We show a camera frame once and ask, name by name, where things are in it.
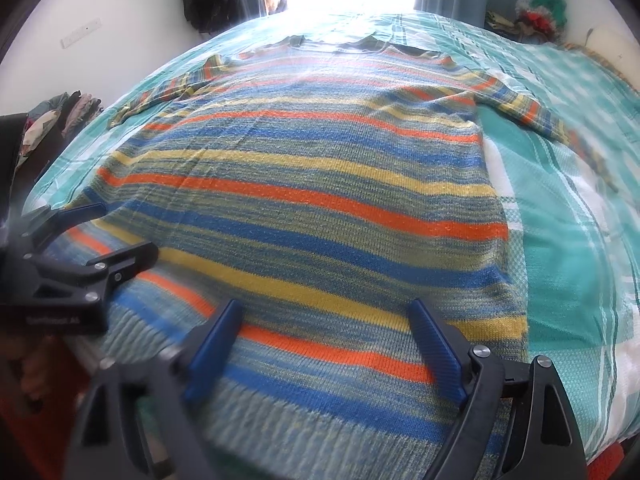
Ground pile of folded clothes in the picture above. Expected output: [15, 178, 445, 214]
[17, 91, 106, 171]

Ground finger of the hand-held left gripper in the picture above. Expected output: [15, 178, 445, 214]
[30, 240, 160, 306]
[11, 202, 108, 249]

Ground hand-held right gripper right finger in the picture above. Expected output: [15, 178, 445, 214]
[407, 299, 588, 480]

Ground colourful clothes pile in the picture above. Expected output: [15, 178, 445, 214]
[485, 0, 568, 43]

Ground red cloth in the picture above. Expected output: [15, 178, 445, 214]
[0, 350, 96, 480]

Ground person's left hand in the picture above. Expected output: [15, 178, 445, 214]
[0, 332, 76, 411]

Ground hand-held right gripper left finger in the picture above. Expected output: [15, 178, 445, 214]
[67, 299, 246, 480]

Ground striped knit sweater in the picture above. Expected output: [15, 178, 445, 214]
[47, 34, 621, 480]

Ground white wall socket strip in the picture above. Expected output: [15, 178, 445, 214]
[60, 17, 103, 50]

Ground teal checkered bed blanket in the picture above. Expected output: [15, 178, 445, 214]
[0, 10, 640, 471]

